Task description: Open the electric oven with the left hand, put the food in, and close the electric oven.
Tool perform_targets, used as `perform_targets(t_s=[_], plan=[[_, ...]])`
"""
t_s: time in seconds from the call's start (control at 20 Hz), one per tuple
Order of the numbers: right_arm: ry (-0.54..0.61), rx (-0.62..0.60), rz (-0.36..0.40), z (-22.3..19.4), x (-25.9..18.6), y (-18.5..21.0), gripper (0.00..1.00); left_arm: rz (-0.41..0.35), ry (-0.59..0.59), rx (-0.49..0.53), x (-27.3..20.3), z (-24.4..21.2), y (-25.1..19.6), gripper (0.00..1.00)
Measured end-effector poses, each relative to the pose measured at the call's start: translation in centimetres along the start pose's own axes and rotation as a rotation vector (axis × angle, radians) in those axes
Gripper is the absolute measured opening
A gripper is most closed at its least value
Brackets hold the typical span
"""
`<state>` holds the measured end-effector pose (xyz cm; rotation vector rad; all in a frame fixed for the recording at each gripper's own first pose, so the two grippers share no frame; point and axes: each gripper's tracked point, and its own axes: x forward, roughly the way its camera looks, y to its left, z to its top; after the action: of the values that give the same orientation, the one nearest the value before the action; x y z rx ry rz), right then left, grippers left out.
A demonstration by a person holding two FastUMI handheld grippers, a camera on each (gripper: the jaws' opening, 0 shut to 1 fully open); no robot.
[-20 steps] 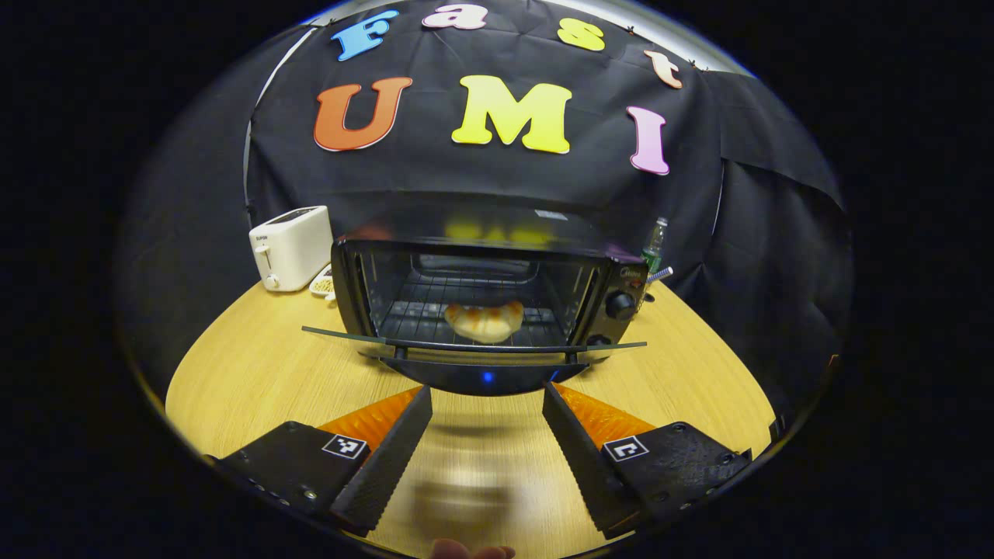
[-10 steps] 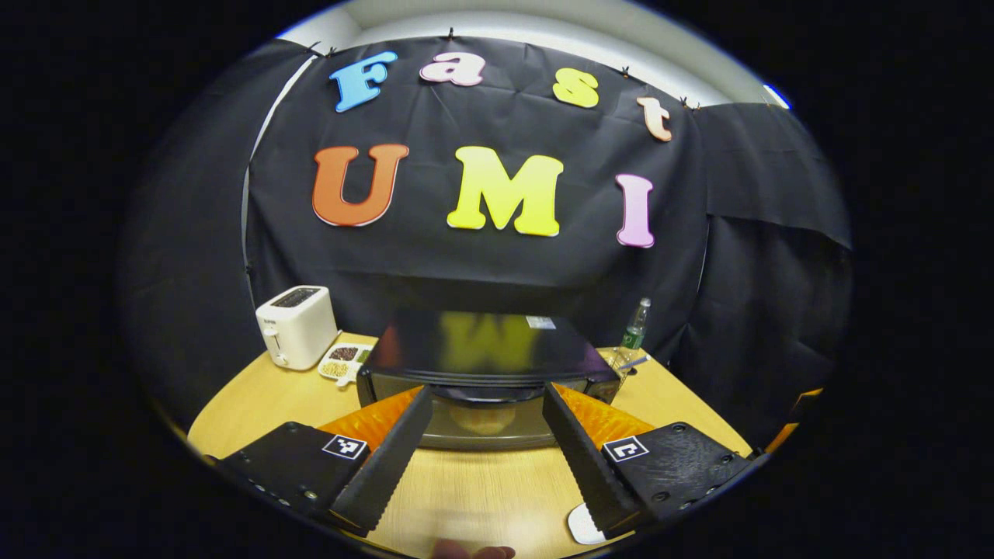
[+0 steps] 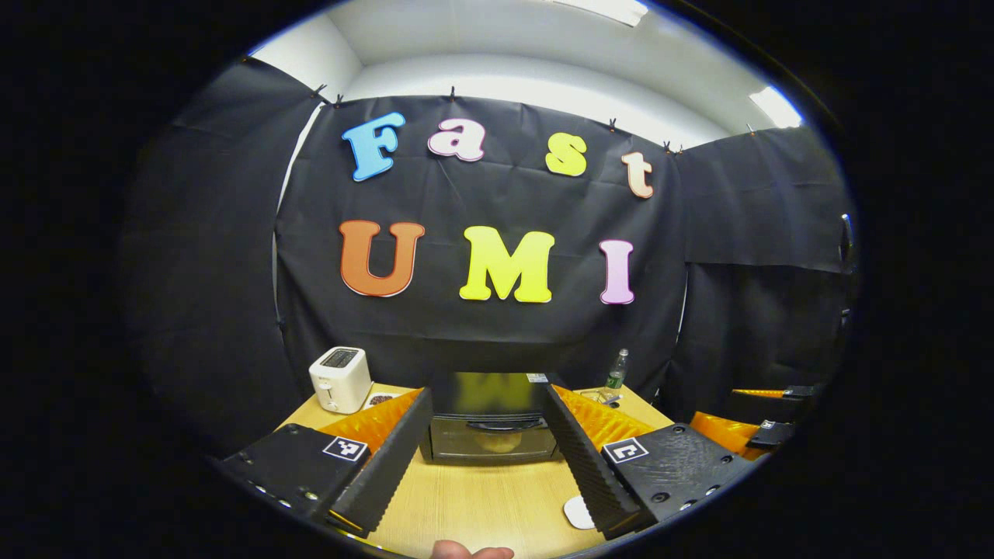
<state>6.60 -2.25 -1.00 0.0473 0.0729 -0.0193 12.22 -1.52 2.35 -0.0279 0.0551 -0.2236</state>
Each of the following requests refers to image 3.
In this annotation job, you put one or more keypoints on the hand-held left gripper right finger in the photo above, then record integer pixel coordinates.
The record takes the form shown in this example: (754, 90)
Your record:
(586, 466)

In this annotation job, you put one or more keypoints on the white toaster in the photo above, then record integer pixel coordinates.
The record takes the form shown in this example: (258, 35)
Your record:
(342, 384)

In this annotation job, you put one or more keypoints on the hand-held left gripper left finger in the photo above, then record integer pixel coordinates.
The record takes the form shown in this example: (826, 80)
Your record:
(388, 466)

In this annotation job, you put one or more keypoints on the green plastic bottle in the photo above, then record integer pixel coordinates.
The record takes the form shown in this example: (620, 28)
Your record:
(616, 376)

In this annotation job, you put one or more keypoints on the small ceiling light panel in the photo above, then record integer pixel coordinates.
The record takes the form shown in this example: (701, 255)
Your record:
(776, 107)

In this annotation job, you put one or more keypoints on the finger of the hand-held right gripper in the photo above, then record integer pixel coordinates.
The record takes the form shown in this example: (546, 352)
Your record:
(800, 392)
(773, 435)

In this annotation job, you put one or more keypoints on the large ceiling light panel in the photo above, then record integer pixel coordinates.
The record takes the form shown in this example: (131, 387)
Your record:
(613, 9)

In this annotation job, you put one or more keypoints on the white divided snack plate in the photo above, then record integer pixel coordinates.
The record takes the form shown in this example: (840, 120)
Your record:
(380, 400)

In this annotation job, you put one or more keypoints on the black electric oven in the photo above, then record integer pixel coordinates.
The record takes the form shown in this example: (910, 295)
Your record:
(481, 392)

